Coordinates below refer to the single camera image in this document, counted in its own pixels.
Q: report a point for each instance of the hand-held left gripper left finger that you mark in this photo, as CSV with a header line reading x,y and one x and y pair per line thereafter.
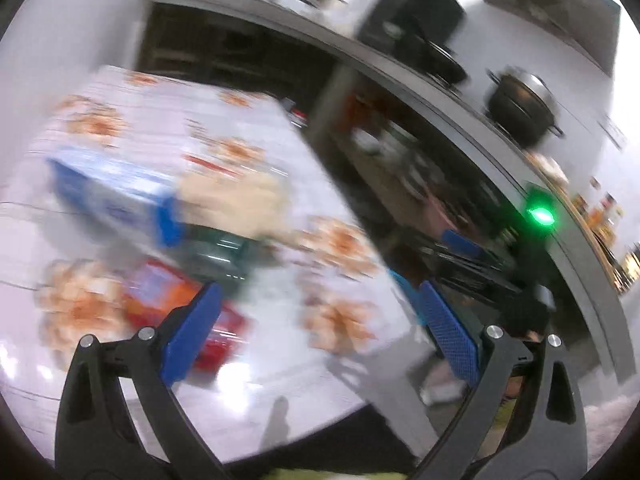
x,y
192,330

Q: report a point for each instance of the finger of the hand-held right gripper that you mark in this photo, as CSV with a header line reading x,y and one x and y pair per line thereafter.
x,y
460,242
465,272

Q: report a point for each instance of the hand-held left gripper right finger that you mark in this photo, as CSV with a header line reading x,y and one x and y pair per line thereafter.
x,y
447,332

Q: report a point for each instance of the blue plastic basket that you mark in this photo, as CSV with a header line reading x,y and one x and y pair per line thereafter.
x,y
407,290

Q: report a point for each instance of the yellow white medicine box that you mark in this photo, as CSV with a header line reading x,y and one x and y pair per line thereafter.
x,y
150,285

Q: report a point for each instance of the beige paper bag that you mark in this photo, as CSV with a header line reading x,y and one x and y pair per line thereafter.
x,y
235,200

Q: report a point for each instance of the blue white milk carton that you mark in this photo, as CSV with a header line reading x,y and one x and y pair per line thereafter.
x,y
110,190

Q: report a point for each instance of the pale cloth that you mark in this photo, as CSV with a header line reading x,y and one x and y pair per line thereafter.
x,y
550,167

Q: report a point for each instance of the orange condiment bottle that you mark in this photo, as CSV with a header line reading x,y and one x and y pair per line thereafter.
x,y
605,212

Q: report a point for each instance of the dark green object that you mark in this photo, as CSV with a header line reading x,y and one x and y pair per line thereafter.
x,y
225,255

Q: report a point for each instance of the black cooking pot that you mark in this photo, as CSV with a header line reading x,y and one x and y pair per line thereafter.
x,y
520,105

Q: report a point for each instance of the green white towel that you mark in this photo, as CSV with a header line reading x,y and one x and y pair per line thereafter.
x,y
340,475

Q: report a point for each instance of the black wok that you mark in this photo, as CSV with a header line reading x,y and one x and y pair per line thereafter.
x,y
435,60

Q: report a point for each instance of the cooking oil bottle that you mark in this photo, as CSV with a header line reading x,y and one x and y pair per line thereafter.
x,y
298,115

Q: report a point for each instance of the concrete kitchen counter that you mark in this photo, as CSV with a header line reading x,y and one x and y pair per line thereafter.
x,y
350,50

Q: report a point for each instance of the black kitchen appliance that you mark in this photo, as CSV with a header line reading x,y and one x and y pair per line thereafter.
x,y
415,10

